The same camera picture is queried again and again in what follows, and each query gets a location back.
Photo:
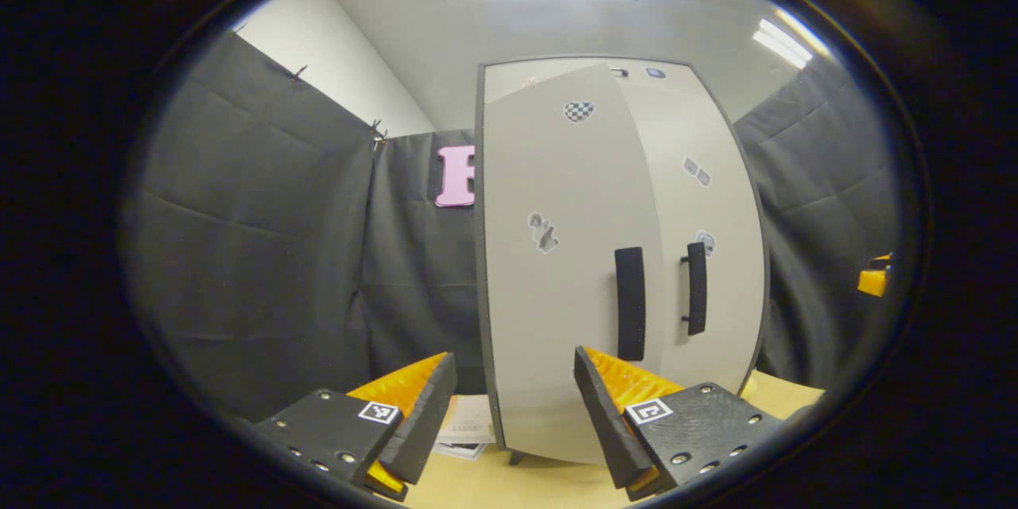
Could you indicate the black backdrop cloth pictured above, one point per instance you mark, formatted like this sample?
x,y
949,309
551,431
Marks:
x,y
262,254

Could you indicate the white paper sheets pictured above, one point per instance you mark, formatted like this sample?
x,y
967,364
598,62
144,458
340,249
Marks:
x,y
469,421

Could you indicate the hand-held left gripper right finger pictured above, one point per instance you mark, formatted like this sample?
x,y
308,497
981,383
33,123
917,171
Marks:
x,y
612,429

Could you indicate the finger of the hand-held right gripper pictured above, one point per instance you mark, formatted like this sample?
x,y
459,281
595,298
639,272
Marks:
x,y
875,277

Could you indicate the ceiling light panel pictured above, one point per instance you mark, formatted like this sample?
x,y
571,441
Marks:
x,y
783,44

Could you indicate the grey shoe cabinet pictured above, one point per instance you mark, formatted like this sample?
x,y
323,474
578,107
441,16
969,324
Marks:
x,y
479,254

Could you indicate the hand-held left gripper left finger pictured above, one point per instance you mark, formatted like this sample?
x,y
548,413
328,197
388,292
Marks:
x,y
420,429

